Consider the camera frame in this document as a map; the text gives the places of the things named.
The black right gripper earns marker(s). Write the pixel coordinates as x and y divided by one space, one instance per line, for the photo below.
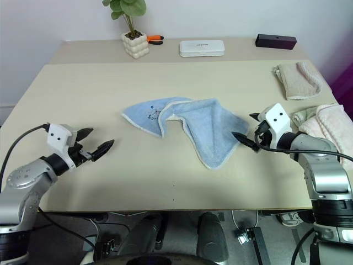
262 132

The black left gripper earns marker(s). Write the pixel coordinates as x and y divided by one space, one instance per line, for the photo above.
79 152

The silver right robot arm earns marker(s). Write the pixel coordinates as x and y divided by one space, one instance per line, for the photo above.
321 165

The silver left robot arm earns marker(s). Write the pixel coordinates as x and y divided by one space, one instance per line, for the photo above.
26 176

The light green cloth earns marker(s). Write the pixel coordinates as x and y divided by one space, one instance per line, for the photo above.
302 114

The light blue towel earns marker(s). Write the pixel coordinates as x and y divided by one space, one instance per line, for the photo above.
193 127

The beige folded towel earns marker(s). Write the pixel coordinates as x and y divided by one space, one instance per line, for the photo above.
298 81

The pink folded towel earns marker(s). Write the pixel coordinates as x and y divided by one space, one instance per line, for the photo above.
328 121

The black rectangular box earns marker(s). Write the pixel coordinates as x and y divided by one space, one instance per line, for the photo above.
275 41

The white flat rectangular case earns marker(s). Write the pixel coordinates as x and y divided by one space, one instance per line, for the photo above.
201 48

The white sneaker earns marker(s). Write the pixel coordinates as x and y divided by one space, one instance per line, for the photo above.
289 219

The white bubble plant pot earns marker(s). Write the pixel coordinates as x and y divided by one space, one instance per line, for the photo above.
135 45

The dark rounded robot leg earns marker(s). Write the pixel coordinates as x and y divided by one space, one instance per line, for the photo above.
212 237
143 234

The green potted plant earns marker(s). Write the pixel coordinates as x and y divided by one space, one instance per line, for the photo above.
127 11

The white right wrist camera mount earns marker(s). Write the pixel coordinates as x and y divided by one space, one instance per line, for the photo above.
276 120

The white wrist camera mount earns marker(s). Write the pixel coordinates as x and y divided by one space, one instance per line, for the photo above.
276 120
58 137

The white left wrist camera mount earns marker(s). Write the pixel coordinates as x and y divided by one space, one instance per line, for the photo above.
58 137

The black table leg bracket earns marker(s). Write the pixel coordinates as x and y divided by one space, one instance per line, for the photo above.
255 240

